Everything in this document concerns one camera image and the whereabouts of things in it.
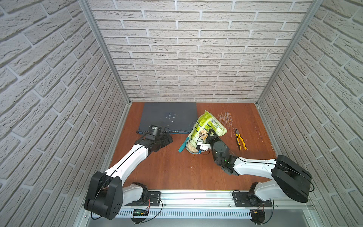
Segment teal utility knife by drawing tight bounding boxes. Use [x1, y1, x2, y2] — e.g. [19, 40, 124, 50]
[178, 137, 190, 153]

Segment green oats bag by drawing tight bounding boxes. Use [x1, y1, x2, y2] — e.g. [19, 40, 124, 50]
[188, 110, 227, 142]

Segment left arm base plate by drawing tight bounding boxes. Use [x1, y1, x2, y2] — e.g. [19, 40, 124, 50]
[126, 191, 161, 207]

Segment aluminium front rail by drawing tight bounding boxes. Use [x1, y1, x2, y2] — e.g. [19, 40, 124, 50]
[82, 188, 310, 212]

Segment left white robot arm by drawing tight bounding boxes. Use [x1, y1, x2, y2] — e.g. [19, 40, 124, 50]
[84, 125, 173, 220]

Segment grey network switch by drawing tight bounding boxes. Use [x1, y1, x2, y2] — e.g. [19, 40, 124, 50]
[137, 102, 198, 134]

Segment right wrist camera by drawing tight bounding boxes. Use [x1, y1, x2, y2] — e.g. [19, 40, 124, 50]
[196, 143, 211, 153]

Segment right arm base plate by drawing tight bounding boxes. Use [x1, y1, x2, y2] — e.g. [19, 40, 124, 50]
[232, 191, 273, 208]

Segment small green circuit board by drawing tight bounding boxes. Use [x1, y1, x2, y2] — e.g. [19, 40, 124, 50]
[132, 209, 149, 217]

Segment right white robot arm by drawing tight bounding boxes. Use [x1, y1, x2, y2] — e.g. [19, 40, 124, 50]
[202, 133, 312, 206]

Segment black round connector box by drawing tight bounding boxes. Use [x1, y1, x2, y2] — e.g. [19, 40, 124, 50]
[250, 210, 266, 225]

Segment leaf pattern breakfast bowl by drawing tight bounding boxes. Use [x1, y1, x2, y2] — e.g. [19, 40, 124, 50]
[186, 137, 200, 154]

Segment yellow black pliers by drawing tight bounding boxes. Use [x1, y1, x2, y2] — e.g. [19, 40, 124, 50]
[235, 128, 247, 150]

